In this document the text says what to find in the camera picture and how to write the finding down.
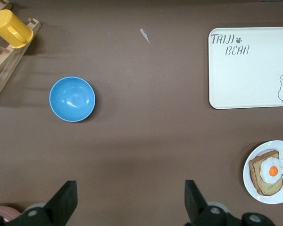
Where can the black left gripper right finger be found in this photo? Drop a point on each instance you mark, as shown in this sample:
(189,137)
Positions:
(195,207)

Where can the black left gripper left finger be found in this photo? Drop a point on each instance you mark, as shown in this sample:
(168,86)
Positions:
(59,207)

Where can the bread slice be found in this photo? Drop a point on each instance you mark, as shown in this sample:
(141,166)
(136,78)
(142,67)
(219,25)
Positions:
(268,187)

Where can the toy fried egg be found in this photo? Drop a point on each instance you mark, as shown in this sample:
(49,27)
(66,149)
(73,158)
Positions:
(266,175)

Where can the pink ribbed bowl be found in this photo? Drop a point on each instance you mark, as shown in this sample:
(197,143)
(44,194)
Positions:
(4,212)

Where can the blue bowl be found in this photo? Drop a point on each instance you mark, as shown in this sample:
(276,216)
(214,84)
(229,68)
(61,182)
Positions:
(72,99)

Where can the cream tray with bear print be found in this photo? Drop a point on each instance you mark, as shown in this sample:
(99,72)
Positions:
(245,77)

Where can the wooden mug rack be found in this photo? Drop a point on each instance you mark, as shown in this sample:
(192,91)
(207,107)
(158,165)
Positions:
(4,68)

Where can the yellow mug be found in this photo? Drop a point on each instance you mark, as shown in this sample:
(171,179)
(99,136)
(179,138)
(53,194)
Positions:
(7,23)

